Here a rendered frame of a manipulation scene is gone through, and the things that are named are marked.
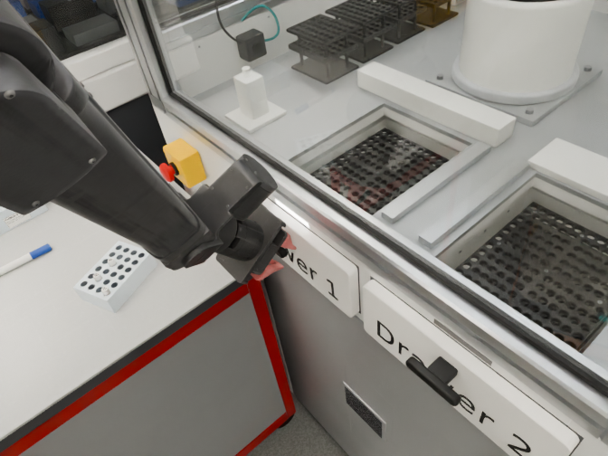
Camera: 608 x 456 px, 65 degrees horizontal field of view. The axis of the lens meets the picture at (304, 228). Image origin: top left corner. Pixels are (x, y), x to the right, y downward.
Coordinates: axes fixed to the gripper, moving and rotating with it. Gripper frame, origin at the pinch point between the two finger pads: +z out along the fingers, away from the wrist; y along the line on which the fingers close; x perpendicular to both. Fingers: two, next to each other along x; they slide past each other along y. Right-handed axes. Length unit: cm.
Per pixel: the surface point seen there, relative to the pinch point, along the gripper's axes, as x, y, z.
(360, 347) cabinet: -11.6, -7.2, 17.6
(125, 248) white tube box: 31.5, -19.5, -0.8
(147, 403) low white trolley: 13.5, -41.8, 9.3
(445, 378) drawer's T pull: -29.5, 1.8, -1.0
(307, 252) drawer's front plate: -2.2, 2.2, 1.7
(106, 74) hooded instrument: 83, 4, 5
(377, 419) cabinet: -16.4, -19.6, 34.0
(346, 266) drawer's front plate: -10.2, 4.7, -0.4
